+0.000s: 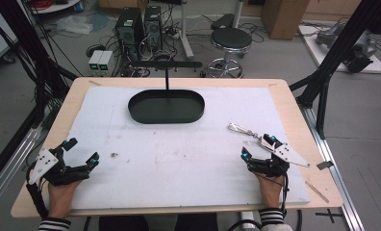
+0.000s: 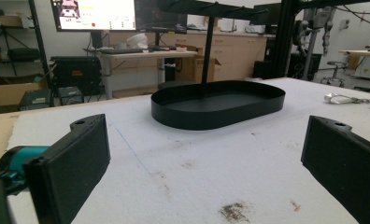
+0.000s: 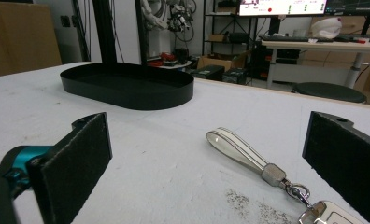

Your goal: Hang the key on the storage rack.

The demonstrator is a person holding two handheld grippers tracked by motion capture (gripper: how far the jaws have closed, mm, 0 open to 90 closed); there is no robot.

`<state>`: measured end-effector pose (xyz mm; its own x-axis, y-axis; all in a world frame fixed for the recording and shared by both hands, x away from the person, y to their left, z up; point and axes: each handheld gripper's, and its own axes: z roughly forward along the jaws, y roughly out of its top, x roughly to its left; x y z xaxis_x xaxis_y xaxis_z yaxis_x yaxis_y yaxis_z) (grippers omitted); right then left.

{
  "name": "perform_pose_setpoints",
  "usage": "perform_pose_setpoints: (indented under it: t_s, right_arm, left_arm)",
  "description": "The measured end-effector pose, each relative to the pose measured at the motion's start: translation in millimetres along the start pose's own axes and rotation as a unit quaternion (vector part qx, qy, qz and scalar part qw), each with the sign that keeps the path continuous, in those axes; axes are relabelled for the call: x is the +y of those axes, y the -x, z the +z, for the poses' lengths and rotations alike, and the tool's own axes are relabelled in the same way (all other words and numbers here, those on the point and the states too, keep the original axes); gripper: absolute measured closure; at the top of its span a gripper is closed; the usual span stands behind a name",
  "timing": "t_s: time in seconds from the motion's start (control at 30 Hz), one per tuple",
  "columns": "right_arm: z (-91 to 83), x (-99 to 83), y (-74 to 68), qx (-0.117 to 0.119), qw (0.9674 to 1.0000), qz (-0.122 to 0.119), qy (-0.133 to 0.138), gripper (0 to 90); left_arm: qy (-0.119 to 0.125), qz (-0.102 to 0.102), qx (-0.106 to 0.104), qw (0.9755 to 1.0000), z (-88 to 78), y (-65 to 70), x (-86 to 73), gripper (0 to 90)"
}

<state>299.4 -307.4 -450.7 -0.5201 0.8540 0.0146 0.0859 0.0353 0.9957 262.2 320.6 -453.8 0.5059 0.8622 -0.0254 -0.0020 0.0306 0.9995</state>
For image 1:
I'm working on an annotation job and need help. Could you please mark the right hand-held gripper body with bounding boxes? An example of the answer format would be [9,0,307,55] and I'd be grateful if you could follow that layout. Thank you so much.
[246,142,311,178]

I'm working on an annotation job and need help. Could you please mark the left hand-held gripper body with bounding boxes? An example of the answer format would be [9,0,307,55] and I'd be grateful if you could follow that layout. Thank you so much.
[26,147,91,187]

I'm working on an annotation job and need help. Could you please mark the metal spoon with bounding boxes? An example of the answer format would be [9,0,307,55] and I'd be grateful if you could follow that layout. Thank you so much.
[227,122,276,152]

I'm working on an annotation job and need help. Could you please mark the black hanger stand oval tray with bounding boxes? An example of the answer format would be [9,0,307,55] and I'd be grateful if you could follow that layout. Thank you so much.
[127,60,206,125]

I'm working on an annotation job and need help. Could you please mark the person's left hand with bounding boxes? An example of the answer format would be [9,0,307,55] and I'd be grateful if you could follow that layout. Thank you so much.
[47,179,85,219]

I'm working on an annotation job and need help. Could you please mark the person's right hand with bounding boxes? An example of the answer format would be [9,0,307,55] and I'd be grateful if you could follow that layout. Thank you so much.
[254,172,286,210]

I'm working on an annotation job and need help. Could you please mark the light wooden table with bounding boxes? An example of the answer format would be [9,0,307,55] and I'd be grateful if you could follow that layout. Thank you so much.
[10,76,344,219]

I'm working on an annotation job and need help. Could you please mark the grey tape piece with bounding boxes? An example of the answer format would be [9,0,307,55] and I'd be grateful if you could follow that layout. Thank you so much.
[316,160,335,171]

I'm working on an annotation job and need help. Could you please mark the thin wooden stick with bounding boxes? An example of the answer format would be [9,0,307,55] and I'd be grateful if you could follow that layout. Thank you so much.
[304,180,330,204]

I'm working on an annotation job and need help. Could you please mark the white table leg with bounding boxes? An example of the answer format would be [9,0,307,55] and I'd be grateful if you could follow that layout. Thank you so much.
[240,211,257,231]

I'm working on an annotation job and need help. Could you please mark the white foam mat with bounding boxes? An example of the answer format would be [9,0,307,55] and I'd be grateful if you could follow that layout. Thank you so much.
[42,86,312,211]

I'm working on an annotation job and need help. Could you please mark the person's leg dark trousers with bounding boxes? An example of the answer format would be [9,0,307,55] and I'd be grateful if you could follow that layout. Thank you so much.
[98,215,150,231]
[173,212,219,231]

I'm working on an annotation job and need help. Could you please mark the black tape cross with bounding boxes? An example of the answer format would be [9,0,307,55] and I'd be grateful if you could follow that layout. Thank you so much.
[315,208,344,225]

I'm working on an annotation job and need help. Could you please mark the white power supply box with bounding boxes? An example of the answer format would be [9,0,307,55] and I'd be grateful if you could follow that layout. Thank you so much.
[88,49,105,73]
[97,50,114,75]

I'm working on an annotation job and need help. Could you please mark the white floor board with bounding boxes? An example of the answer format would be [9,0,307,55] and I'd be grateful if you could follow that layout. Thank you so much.
[297,24,381,75]

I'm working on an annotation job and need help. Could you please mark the black round stool chrome base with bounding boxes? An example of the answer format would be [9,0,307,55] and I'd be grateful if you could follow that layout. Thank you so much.
[207,27,254,80]

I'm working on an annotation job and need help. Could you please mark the clear plastic bag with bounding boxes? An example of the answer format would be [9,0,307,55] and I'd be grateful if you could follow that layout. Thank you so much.
[55,13,95,36]

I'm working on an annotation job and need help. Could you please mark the brown cardboard box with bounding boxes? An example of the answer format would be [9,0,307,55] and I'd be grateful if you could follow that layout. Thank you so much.
[260,0,311,41]

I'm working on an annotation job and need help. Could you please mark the large black computer tower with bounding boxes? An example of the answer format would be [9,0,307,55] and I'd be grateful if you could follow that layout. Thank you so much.
[114,7,145,63]

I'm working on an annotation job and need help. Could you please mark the black foot pedal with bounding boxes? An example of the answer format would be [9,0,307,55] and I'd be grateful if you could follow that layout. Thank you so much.
[211,13,236,31]

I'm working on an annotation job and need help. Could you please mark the grey and black robot part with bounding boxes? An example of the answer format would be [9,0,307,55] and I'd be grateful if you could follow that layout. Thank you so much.
[316,22,379,74]

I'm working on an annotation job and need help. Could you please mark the white desk leg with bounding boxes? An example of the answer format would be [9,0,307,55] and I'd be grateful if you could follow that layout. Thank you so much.
[231,0,246,29]
[178,0,195,61]

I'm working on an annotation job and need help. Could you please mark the round white table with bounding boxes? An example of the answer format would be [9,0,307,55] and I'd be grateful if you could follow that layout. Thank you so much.
[29,0,83,15]

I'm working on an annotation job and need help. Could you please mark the slim black computer tower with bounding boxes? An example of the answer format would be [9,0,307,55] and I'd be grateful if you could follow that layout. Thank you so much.
[143,4,165,53]

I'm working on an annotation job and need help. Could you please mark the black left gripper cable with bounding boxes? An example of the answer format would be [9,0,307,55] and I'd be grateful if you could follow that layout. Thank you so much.
[25,169,50,219]

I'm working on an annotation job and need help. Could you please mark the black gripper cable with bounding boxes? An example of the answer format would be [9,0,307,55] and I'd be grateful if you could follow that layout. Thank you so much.
[278,171,292,219]
[25,169,50,219]

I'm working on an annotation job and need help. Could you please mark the aluminium rail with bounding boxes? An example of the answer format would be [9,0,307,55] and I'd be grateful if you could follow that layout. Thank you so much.
[0,126,44,217]
[298,104,367,231]

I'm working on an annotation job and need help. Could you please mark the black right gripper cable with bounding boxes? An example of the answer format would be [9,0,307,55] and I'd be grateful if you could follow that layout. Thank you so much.
[278,171,292,219]

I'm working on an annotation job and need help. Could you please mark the black metal frame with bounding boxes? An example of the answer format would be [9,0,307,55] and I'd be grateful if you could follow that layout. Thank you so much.
[289,0,381,141]
[0,0,81,191]

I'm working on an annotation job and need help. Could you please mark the tangle of floor cables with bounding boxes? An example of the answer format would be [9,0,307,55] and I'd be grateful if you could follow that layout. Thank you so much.
[98,13,212,79]

